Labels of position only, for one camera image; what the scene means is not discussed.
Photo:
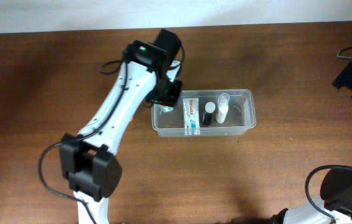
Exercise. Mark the small gold-lidded jar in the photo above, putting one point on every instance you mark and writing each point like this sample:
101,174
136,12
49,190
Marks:
166,109

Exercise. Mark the black bottle white cap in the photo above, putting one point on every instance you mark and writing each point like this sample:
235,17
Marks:
208,113

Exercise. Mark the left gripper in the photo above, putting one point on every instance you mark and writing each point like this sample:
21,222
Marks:
172,99

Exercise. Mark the white blue medicine box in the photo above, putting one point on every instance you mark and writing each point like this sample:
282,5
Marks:
191,116

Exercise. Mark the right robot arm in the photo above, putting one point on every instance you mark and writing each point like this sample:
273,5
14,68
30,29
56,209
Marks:
334,203

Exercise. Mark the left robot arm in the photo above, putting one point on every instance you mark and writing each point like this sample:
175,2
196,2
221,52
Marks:
88,159

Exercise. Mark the white spray bottle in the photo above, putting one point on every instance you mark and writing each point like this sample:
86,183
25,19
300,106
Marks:
222,107

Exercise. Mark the clear plastic container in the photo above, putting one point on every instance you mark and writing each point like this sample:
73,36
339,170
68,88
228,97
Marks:
240,116

